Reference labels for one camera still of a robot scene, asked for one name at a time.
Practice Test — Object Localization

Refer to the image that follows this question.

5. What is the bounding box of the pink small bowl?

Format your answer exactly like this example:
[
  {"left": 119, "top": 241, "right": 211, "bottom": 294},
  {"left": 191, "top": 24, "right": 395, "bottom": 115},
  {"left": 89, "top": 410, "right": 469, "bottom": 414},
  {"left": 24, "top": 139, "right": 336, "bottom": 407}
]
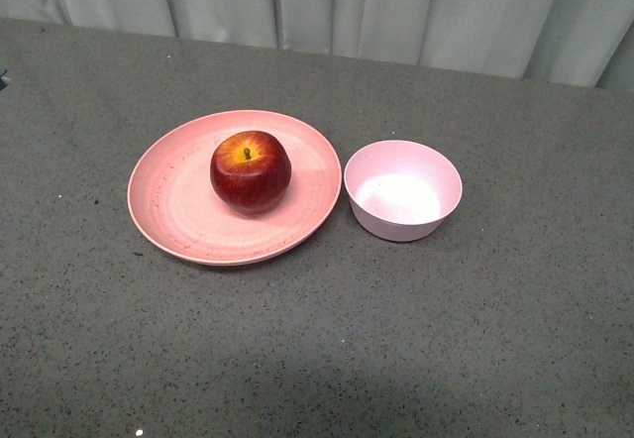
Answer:
[{"left": 344, "top": 140, "right": 463, "bottom": 242}]

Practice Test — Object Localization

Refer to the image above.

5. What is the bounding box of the white pleated curtain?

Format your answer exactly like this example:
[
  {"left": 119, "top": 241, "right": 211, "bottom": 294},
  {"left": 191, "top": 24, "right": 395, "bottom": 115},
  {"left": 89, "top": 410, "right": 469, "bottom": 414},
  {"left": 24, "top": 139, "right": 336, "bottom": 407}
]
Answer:
[{"left": 1, "top": 0, "right": 633, "bottom": 91}]

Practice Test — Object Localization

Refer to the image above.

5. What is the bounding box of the pink round plate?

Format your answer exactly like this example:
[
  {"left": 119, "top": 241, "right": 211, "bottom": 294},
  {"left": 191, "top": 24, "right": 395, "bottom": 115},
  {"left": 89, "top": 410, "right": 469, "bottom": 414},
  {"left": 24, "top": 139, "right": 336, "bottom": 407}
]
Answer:
[{"left": 128, "top": 110, "right": 342, "bottom": 266}]

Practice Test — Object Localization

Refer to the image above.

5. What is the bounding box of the red yellow apple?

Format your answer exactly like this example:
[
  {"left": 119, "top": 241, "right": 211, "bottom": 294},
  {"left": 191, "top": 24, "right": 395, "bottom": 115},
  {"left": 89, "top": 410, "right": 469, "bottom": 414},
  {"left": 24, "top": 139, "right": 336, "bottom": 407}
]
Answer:
[{"left": 210, "top": 130, "right": 292, "bottom": 215}]

